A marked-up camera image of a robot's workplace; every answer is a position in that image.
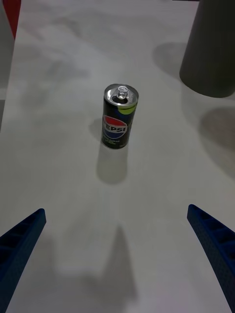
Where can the grey plastic waste bin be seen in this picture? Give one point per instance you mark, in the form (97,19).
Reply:
(210,53)

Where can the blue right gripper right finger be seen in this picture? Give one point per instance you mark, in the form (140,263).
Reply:
(218,244)

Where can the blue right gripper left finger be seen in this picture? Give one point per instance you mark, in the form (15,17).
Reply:
(22,242)

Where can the black drink can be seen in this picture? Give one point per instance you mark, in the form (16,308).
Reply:
(117,122)

